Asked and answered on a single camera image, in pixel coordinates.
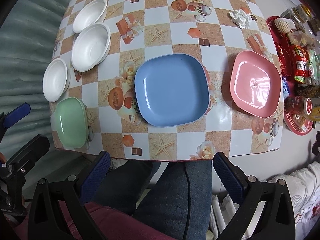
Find small white foam bowl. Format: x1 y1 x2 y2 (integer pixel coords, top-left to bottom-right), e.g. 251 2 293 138
42 58 70 102

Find large white foam bowl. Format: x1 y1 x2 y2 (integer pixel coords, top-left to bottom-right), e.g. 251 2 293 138
71 23 111 72

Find pink square plate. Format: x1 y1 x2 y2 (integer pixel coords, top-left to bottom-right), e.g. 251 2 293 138
229 50 282 119

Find blue square plate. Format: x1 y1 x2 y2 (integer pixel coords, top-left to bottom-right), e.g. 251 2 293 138
135 54 210 127

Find white sneaker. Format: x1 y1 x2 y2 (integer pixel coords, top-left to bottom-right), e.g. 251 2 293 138
269 171 316 217

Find green square plate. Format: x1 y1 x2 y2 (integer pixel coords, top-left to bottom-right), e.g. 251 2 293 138
55 97 89 148

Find teal curtain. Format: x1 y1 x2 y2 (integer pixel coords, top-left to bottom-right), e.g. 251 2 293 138
0 0 87 201

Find person legs in jeans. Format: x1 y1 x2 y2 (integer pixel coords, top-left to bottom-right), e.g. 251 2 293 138
93 160 212 239

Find red snack packet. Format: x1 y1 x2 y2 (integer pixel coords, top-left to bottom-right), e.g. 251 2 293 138
290 45 310 83

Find red snack tray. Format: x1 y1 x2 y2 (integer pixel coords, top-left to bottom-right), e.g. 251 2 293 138
266 16 313 135

